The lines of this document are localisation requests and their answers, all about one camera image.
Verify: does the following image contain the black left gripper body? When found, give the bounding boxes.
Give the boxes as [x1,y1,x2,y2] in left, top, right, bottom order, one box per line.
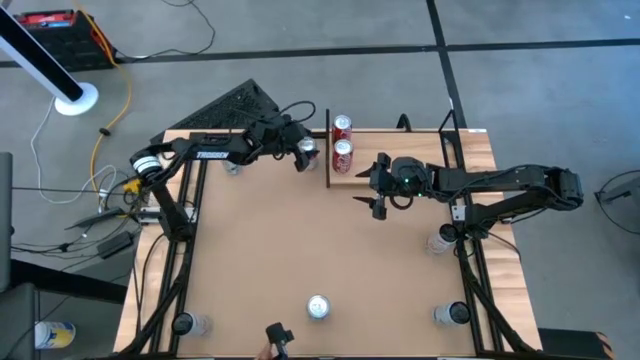
[249,113,302,160]

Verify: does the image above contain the black box orange stripes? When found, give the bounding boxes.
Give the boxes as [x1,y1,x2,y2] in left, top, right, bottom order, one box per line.
[537,327,615,360]

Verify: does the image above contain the thin black floor cable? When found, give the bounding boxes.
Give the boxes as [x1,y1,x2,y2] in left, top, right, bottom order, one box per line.
[117,0,217,61]

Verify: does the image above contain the white yellow canister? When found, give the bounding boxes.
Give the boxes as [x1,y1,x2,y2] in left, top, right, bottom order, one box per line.
[33,320,77,350]

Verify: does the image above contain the black power adapter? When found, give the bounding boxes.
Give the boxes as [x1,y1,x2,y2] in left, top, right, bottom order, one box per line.
[97,234,134,260]

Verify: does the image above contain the black upright panel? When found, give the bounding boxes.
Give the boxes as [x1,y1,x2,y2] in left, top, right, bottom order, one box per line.
[0,151,15,294]

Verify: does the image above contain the black perforated computer case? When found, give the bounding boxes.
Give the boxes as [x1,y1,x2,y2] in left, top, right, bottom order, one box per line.
[149,77,284,153]

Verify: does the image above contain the wooden shelf board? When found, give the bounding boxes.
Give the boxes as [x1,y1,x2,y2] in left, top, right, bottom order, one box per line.
[328,130,450,187]

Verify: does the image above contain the black metal shelf frame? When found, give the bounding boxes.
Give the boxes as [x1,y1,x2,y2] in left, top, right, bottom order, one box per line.
[324,108,461,190]

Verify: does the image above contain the black aluminium table frame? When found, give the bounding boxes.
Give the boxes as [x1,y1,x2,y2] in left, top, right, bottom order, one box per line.
[119,129,539,360]

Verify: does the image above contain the black handheld device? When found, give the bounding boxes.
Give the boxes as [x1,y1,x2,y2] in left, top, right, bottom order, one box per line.
[264,322,296,360]

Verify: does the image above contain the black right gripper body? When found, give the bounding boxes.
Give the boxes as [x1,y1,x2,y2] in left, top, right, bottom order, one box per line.
[369,151,435,222]

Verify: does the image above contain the white floor cable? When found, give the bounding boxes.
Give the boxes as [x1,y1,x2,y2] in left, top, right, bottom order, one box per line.
[29,95,119,206]

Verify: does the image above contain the red cola can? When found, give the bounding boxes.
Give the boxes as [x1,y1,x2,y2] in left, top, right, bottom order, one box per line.
[331,138,355,175]
[331,114,354,143]

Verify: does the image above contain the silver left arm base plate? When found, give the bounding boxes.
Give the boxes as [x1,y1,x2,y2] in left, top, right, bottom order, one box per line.
[137,205,197,225]

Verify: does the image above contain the black crate red lid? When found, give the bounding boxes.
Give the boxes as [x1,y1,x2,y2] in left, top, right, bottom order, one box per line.
[13,8,120,73]

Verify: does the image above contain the black white pole stand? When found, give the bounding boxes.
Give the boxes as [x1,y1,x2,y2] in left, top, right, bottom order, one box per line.
[0,4,100,117]

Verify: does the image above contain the black floor beam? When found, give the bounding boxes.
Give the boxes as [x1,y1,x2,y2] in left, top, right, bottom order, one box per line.
[9,258,130,305]

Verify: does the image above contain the yellow floor cable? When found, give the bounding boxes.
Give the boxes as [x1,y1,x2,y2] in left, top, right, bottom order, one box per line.
[72,0,135,194]

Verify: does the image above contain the tan table mat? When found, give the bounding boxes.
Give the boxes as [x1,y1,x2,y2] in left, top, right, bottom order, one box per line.
[175,137,477,358]

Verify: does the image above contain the silver diet cola can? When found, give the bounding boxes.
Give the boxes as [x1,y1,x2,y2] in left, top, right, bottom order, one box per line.
[297,135,321,171]
[306,293,332,321]

